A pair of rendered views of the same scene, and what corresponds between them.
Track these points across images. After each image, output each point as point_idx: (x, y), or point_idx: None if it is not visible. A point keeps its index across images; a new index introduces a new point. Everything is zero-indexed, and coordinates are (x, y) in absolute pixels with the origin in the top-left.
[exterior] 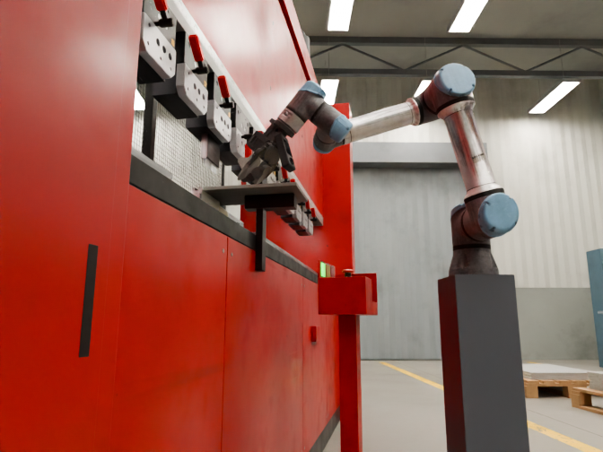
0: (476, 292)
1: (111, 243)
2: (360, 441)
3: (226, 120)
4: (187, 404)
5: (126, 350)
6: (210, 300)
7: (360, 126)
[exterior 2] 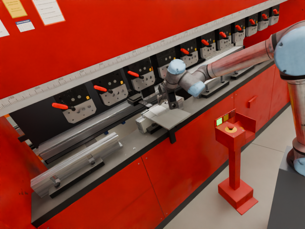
0: (293, 181)
1: None
2: (237, 178)
3: (147, 76)
4: (131, 208)
5: (95, 224)
6: (135, 181)
7: (220, 70)
